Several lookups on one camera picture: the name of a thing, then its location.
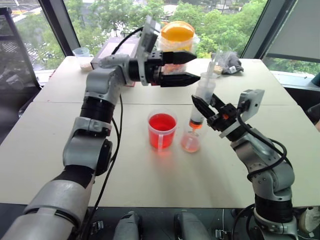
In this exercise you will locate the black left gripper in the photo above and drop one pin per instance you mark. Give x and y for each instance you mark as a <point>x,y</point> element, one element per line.
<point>153,60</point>

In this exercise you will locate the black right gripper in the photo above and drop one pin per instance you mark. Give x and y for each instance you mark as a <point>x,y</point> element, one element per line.
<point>221,118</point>

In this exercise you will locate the clear plastic syringe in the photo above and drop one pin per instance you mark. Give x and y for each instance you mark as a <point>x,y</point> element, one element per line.
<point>205,87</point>

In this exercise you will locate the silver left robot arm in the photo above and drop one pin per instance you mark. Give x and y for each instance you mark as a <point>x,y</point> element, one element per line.
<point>100,77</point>

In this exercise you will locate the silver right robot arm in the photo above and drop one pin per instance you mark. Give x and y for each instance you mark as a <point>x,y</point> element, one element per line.
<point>265,150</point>

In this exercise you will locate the small clear plastic cup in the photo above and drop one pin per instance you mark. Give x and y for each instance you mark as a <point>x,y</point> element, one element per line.
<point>191,142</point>

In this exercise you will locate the large clear cup red liquid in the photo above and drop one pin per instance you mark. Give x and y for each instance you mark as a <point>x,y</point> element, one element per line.
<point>162,130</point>

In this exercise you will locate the clear measuring cup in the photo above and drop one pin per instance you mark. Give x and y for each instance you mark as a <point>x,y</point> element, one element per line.
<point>81,53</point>

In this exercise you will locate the clear jar with orange lid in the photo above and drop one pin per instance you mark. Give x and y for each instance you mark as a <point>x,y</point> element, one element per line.
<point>177,32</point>

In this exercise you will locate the clear plastic bag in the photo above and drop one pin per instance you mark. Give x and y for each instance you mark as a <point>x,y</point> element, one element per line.
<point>220,56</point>

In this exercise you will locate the crumpled plastic bag dark item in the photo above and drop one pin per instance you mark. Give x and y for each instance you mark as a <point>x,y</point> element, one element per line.
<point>232,63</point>

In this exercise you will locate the dark maroon box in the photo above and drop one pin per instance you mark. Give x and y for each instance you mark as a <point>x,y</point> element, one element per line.
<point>110,47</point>

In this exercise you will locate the grey roller blind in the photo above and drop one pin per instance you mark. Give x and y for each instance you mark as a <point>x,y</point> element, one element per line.
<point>297,27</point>

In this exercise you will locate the dark grey rounded shape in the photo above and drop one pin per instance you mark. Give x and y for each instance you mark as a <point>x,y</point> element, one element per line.
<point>191,227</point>
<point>128,226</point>

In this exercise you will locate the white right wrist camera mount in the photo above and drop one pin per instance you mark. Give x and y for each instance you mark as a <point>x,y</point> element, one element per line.
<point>252,100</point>

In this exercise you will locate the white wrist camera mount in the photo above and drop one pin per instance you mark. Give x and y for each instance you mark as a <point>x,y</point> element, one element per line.
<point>252,100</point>
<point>147,37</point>

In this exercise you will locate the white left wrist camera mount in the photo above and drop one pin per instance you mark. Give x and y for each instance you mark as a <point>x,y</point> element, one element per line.
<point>147,37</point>

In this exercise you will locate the dark window frame pillar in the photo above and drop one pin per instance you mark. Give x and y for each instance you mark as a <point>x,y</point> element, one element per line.
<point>61,25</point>
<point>265,27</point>

